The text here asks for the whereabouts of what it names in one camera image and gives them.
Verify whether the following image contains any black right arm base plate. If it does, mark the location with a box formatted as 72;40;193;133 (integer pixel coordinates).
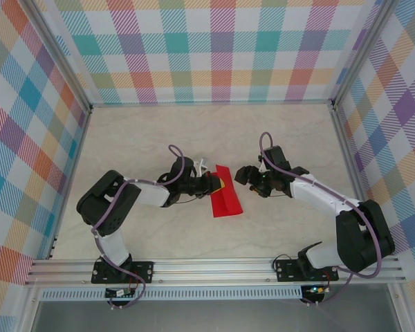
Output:
275;259;339;283

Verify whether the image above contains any thin black left gripper cable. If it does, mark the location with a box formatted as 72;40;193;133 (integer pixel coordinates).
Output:
172;195;210;208

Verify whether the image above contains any aluminium mounting rail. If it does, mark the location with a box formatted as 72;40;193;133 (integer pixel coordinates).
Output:
24;257;407;286

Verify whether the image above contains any aluminium frame cross bar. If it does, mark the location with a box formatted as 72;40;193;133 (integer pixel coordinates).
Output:
89;100;335;107

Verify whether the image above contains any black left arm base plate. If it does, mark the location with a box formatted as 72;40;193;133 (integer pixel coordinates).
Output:
91;261;155;284

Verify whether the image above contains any aluminium side rail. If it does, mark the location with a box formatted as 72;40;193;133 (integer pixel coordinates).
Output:
331;105;367;205
44;107;93;260

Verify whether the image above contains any black wire loop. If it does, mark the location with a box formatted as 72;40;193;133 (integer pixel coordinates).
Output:
272;255;293;274

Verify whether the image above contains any slotted grey cable tray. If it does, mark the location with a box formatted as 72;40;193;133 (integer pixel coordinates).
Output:
39;286;304;301

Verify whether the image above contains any aluminium frame leg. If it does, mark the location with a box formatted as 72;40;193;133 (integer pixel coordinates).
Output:
387;283;411;332
19;285;42;332

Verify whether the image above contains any aluminium frame post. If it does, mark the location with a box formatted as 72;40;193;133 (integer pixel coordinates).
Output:
331;0;402;110
22;0;93;115

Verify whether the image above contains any red paper sheet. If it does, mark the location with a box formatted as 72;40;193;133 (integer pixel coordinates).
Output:
209;165;245;219

